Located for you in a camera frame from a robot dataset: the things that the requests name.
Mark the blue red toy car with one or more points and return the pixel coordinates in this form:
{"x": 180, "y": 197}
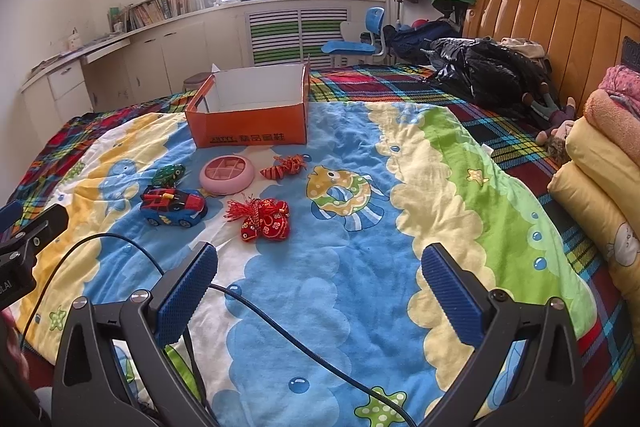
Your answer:
{"x": 170, "y": 206}

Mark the dark blue backpack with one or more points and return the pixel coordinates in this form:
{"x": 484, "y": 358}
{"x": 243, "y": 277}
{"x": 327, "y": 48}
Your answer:
{"x": 409, "y": 44}

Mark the pink round toy case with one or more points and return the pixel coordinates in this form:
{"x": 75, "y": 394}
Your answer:
{"x": 227, "y": 175}

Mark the row of books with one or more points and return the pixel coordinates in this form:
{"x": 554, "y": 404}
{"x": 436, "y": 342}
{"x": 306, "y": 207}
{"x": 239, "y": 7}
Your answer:
{"x": 150, "y": 12}

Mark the striped radiator cover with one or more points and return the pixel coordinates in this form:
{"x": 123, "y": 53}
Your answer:
{"x": 294, "y": 36}

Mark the cartoon sea blanket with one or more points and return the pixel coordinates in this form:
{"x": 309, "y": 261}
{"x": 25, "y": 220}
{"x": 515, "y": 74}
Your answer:
{"x": 335, "y": 326}

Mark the green tin frog toy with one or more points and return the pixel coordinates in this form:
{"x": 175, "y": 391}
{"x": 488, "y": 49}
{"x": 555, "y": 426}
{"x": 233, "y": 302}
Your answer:
{"x": 168, "y": 176}

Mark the plaid bed sheet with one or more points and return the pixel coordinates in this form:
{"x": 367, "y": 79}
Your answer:
{"x": 611, "y": 367}

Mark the yellow folded quilt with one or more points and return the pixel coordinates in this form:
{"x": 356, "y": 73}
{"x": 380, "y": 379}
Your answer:
{"x": 599, "y": 188}

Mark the pink folded blanket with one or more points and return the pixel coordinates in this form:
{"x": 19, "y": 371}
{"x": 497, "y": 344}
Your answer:
{"x": 613, "y": 109}

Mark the orange cardboard shoe box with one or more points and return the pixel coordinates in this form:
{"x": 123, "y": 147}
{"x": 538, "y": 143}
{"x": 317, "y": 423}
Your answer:
{"x": 264, "y": 105}

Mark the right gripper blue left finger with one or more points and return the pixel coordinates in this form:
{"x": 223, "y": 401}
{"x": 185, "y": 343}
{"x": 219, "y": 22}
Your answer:
{"x": 90, "y": 388}

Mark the wooden headboard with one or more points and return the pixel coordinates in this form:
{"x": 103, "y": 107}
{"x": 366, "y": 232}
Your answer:
{"x": 582, "y": 38}

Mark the orange striped shrimp toy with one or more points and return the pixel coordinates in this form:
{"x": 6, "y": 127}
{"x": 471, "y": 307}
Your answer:
{"x": 284, "y": 166}

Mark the white desk cabinet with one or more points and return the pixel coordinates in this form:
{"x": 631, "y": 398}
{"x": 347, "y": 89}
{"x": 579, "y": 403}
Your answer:
{"x": 154, "y": 61}

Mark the red embroidered tassel pouch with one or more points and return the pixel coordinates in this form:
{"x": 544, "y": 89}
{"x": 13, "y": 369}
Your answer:
{"x": 266, "y": 218}

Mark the rag doll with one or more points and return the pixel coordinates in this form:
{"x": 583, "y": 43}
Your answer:
{"x": 559, "y": 119}

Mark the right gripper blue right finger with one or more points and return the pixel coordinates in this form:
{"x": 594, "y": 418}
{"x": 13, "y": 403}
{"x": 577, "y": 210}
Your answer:
{"x": 546, "y": 388}

